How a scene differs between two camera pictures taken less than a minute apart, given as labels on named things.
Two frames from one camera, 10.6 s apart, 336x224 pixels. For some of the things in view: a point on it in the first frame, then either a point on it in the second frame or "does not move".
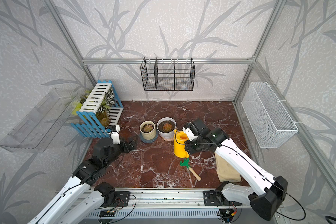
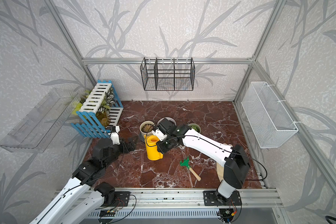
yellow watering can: x=179 y=139 → x=152 y=152
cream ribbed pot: x=148 y=129 does not move
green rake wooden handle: x=186 y=162 does not move
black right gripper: x=189 y=150 → x=161 y=149
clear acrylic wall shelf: x=37 y=132 does not move
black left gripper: x=132 y=145 does not move
